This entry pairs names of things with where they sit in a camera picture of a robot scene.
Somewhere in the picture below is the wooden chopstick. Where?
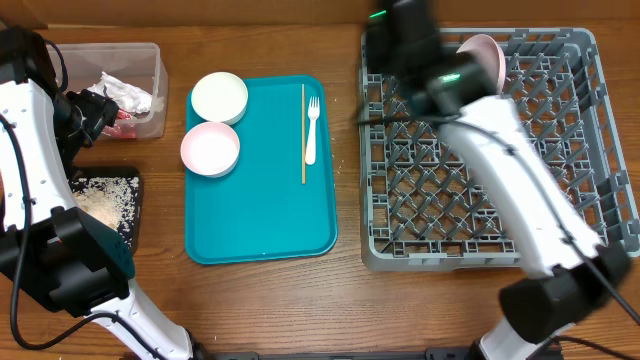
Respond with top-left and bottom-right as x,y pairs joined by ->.
301,84 -> 307,185

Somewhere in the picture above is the grey dishwasher rack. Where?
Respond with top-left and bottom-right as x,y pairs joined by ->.
359,28 -> 639,271

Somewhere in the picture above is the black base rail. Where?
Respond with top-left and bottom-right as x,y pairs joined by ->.
209,347 -> 468,360

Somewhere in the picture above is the white plastic fork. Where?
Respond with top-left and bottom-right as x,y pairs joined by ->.
305,96 -> 320,165

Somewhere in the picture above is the white bowl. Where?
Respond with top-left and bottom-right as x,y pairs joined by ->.
191,72 -> 249,126

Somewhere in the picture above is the red snack wrapper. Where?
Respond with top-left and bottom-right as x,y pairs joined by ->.
102,110 -> 137,139

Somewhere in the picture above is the black waste tray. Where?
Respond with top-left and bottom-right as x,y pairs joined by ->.
69,166 -> 144,254

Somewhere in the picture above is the clear plastic bin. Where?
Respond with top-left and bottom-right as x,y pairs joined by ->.
47,43 -> 168,139

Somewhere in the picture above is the white tissue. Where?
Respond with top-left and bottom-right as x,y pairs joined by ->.
88,72 -> 165,114

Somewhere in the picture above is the pink bowl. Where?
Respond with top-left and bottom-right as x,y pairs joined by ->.
180,122 -> 240,177

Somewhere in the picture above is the teal serving tray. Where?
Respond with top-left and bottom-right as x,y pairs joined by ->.
184,75 -> 338,265

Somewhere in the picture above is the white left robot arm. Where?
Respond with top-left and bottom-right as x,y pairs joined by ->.
1,26 -> 206,359

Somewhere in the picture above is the food scraps pile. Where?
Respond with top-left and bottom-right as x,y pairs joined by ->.
71,176 -> 140,237

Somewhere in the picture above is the pink plate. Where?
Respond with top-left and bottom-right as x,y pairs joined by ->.
457,34 -> 506,93

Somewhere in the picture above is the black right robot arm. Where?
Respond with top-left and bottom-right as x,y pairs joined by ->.
366,0 -> 632,359

